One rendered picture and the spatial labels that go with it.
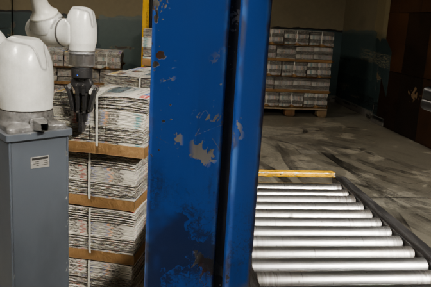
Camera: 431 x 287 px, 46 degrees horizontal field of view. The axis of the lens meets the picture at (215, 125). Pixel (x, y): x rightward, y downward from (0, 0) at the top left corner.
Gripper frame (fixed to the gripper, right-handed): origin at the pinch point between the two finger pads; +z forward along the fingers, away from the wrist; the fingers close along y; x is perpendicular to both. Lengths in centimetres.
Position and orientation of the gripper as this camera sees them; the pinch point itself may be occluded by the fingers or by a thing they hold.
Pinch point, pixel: (81, 122)
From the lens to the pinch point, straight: 191.9
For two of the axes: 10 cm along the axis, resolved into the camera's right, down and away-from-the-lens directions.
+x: -1.8, 1.9, -9.7
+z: -0.6, 9.8, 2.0
